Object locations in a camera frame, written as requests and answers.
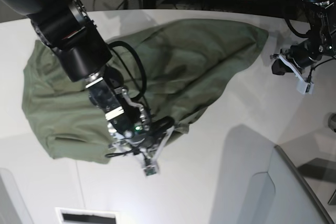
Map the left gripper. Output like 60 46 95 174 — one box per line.
271 3 335 76

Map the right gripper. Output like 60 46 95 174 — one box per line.
85 71 174 153

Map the green t-shirt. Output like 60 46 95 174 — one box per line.
22 19 269 164

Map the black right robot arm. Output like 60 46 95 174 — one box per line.
1 0 174 154

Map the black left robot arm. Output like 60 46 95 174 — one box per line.
271 0 335 76

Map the white label with black bar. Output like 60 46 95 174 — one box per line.
55 207 122 224

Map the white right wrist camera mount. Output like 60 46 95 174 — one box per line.
135 126 175 177

